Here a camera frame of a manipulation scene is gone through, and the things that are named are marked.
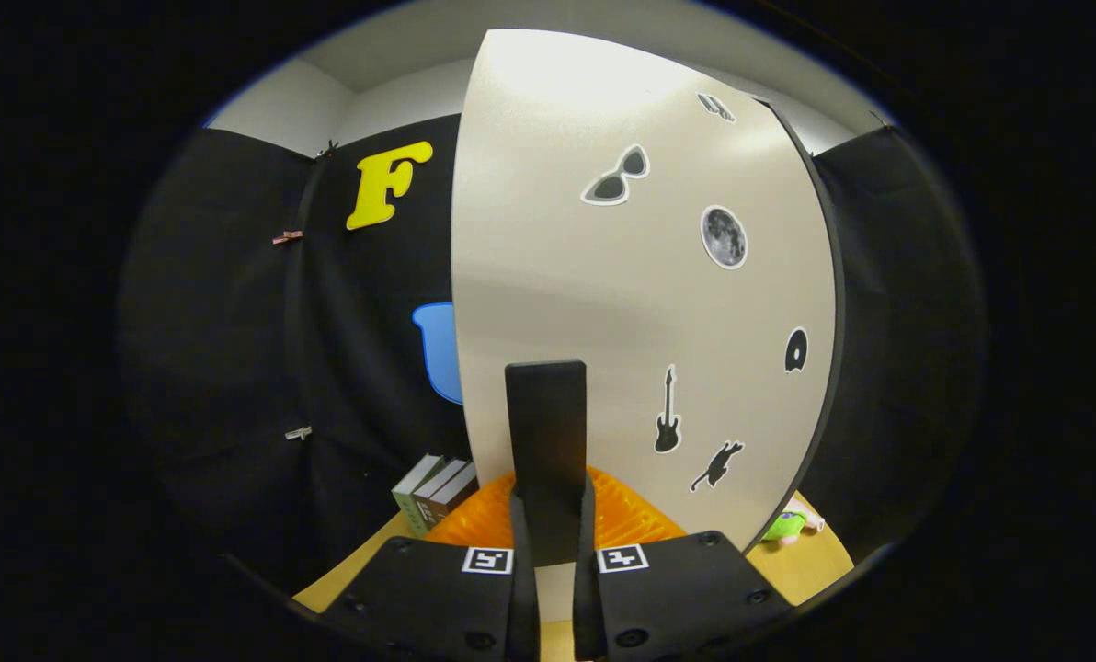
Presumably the beige cabinet door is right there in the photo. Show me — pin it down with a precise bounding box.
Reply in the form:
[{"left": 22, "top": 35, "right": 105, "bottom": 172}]
[{"left": 451, "top": 28, "right": 839, "bottom": 622}]

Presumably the green plush toy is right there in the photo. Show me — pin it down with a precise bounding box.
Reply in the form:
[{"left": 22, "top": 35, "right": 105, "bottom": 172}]
[{"left": 762, "top": 499, "right": 827, "bottom": 546}]

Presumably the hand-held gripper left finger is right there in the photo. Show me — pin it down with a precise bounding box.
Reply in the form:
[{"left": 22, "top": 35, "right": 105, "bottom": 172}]
[{"left": 323, "top": 471, "right": 542, "bottom": 662}]

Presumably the grey cabinet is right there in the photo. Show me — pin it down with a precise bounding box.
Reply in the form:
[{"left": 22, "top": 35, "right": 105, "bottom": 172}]
[{"left": 752, "top": 95, "right": 848, "bottom": 553}]

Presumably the dark grey book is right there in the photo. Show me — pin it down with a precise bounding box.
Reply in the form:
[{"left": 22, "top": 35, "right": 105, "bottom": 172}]
[{"left": 413, "top": 458, "right": 468, "bottom": 532}]

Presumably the black door handle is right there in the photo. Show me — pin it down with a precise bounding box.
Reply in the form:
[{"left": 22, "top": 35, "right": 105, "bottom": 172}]
[{"left": 505, "top": 360, "right": 588, "bottom": 566}]

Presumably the black backdrop cloth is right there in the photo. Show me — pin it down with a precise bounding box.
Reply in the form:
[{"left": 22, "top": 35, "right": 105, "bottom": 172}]
[{"left": 118, "top": 112, "right": 988, "bottom": 599}]

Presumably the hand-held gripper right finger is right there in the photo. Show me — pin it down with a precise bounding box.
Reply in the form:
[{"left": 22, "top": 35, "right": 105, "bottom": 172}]
[{"left": 573, "top": 467, "right": 793, "bottom": 662}]

